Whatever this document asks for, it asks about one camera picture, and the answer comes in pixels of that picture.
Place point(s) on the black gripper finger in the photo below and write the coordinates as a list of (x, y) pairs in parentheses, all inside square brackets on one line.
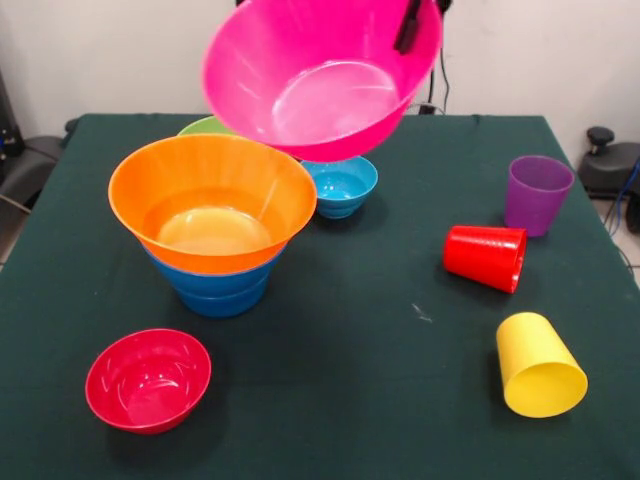
[(407, 30), (446, 5)]

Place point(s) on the large pink bowl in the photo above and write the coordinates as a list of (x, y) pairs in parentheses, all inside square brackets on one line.
[(300, 75)]

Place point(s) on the red cup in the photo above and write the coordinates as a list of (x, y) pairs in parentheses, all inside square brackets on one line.
[(482, 257)]

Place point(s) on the large orange bowl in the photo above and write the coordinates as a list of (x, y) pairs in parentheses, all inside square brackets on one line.
[(210, 190)]

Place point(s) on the large blue bowl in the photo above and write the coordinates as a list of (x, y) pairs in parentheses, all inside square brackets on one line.
[(225, 285)]

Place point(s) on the small light blue bowl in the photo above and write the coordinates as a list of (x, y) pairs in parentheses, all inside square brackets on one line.
[(340, 187)]

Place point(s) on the purple cup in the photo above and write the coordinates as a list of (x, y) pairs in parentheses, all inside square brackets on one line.
[(537, 205)]

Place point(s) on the green bowl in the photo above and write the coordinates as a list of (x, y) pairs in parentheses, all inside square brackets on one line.
[(205, 127)]

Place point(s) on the dark green tablecloth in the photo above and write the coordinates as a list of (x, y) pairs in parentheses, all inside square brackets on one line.
[(350, 300)]

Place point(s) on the ribbed blue bowl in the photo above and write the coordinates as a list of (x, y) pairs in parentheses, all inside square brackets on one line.
[(220, 305)]

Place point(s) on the yellow cup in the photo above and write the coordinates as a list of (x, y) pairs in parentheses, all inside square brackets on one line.
[(540, 370)]

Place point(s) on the black device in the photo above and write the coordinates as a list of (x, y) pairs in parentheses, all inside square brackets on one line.
[(7, 125)]

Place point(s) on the small crimson bowl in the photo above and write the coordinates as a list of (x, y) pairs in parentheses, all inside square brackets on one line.
[(147, 382)]

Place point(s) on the black pedestal leg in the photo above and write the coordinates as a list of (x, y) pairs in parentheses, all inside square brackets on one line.
[(610, 165), (30, 165)]

